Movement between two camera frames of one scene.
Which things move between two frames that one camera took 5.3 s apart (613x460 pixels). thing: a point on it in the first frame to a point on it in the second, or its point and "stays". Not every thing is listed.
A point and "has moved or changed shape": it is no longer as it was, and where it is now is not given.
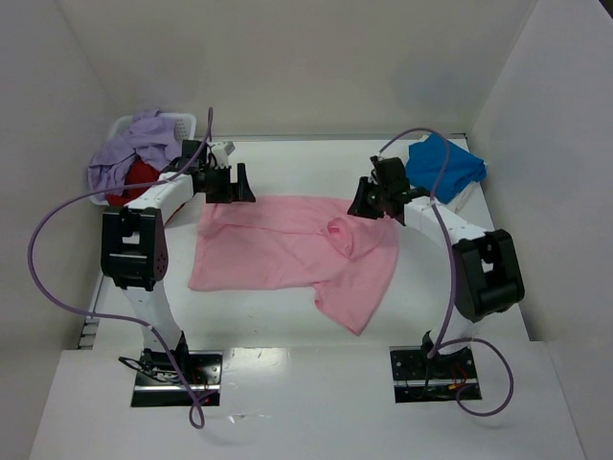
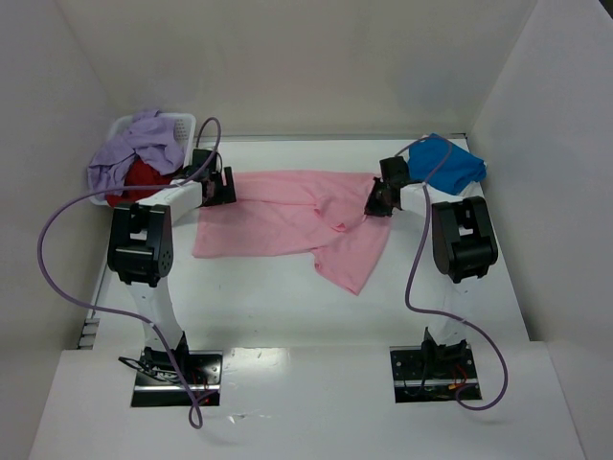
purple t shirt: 149,134 stays
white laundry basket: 185,125 stays
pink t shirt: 289,241 has moved or changed shape
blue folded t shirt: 440,169 stays
